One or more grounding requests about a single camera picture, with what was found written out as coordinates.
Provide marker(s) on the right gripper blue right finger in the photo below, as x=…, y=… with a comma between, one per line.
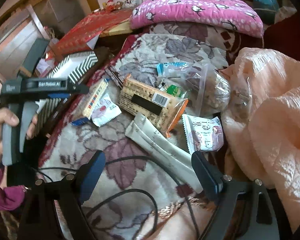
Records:
x=209, y=176

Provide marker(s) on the dark chocolate bar packet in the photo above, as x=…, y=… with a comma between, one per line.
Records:
x=115, y=76

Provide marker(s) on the maroon sleeve forearm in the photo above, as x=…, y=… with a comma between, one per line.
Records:
x=10, y=197

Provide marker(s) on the santa plush toy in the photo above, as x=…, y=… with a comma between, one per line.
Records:
x=110, y=6

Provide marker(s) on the blue clear snack bag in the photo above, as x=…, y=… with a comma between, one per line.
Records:
x=182, y=70

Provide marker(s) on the pink penguin quilt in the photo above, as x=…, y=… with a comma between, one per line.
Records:
x=234, y=15

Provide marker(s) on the small white red snack packet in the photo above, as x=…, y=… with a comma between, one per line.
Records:
x=105, y=111

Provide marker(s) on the green cow cookie packet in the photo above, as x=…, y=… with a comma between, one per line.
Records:
x=172, y=89

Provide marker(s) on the blue cracker packet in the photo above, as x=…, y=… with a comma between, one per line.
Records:
x=84, y=110

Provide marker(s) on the orange cracker packet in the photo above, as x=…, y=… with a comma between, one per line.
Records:
x=160, y=108

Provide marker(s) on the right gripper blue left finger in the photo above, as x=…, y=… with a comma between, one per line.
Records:
x=88, y=175

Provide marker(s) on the peach satin blanket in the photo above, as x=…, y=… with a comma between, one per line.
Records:
x=262, y=122

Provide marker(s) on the wooden chair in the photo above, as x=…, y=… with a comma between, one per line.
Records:
x=17, y=36

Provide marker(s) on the floral plush blanket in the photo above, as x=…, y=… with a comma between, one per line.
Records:
x=147, y=175

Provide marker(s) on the white long stick packet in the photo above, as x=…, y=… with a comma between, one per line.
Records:
x=142, y=131

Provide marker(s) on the red patterned tablecloth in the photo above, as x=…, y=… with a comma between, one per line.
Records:
x=97, y=24

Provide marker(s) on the clear zip bag of nuts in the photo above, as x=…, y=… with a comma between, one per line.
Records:
x=213, y=93

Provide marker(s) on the white pink snack packet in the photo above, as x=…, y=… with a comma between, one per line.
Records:
x=202, y=134

